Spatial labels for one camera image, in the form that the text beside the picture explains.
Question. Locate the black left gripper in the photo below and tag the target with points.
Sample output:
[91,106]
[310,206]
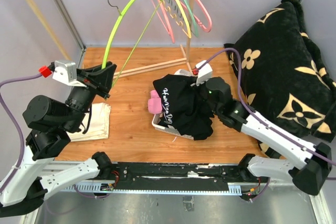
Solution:
[97,80]

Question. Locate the pink t shirt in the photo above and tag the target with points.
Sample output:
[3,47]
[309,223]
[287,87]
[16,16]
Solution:
[154,103]

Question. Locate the pink hanger with metal hook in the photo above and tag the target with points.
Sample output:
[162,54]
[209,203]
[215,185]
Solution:
[161,13]

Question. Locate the black t shirt with print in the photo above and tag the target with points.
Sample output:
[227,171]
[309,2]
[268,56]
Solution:
[196,121]

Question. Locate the mint green hanger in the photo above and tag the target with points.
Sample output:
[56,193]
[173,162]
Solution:
[172,8]

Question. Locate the yellow hanger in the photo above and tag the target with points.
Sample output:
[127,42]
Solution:
[185,19]

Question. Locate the pink plastic hanger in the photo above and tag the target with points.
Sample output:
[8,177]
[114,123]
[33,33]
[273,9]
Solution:
[191,1]

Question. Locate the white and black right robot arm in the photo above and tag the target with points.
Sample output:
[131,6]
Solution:
[305,164]

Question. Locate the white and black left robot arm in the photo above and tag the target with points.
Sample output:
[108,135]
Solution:
[25,188]

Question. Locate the folded cream cloth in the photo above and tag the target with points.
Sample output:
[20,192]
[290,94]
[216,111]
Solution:
[99,124]

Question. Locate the white perforated plastic basket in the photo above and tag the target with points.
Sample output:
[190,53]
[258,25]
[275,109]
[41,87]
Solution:
[156,121]

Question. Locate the wooden clothes rack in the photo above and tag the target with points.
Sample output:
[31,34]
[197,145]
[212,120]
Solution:
[123,73]

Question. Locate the black floral plush blanket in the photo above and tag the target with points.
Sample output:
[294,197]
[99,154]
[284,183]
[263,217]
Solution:
[282,73]

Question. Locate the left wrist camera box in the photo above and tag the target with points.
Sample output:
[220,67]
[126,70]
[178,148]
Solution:
[63,71]

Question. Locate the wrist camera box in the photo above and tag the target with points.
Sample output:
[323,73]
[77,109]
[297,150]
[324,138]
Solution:
[203,72]
[63,71]

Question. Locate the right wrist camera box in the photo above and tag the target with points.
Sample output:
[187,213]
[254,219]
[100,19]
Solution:
[203,72]

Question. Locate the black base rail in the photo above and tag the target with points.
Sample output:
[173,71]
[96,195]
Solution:
[177,177]

